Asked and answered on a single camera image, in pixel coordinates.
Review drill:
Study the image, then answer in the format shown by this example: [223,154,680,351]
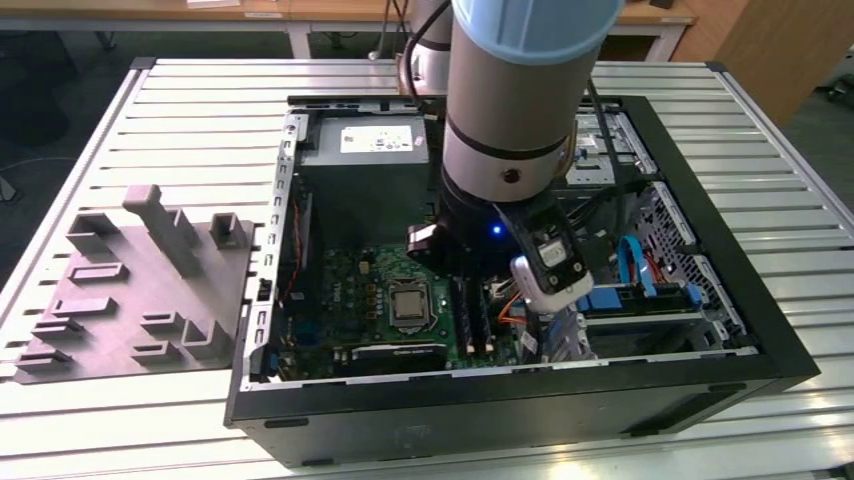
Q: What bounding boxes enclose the silver CPU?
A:
[388,288,432,324]

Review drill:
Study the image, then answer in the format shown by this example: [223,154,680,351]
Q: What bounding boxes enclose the grey power supply unit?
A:
[296,115,447,246]

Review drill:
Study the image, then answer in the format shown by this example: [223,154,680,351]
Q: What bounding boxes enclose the green motherboard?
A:
[276,242,528,379]

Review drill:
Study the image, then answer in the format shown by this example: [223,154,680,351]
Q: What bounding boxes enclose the metal drive cage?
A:
[563,109,659,201]

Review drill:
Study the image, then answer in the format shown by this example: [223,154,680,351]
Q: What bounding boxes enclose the black graphics card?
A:
[349,341,448,374]

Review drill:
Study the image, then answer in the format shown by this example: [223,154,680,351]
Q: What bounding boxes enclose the hard disk in blue carrier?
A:
[578,282,706,316]

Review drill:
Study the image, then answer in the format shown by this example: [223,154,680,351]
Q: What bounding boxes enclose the metal disk bay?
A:
[563,287,762,364]

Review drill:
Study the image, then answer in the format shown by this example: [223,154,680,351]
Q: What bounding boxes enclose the black PC case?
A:
[223,93,821,469]

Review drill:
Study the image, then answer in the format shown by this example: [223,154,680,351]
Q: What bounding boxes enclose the grey parts rack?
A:
[0,183,265,386]

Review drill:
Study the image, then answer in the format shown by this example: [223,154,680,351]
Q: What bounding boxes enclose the wooden cabinet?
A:
[670,0,854,130]

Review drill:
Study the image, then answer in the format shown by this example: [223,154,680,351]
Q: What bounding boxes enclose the wooden desk white legs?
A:
[0,0,696,61]

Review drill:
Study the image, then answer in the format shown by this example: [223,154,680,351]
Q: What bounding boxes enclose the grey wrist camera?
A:
[404,223,447,262]

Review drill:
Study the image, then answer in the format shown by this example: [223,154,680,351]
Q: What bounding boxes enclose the CPU socket metal frame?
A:
[383,276,439,335]

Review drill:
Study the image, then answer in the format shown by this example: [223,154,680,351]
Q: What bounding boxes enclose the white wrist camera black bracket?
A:
[496,202,595,314]

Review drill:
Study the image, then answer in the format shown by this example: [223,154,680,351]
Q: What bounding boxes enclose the orange wire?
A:
[498,297,535,326]

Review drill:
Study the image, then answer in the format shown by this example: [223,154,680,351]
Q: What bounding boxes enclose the thick black camera cable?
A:
[583,79,626,271]

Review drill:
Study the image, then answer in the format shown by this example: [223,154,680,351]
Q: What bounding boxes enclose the black wire bundle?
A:
[566,182,652,236]

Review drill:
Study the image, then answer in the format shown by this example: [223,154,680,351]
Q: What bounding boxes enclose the blue flat data wire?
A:
[616,233,659,299]

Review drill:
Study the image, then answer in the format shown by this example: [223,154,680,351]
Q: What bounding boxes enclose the thin black camera cable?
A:
[402,0,456,121]

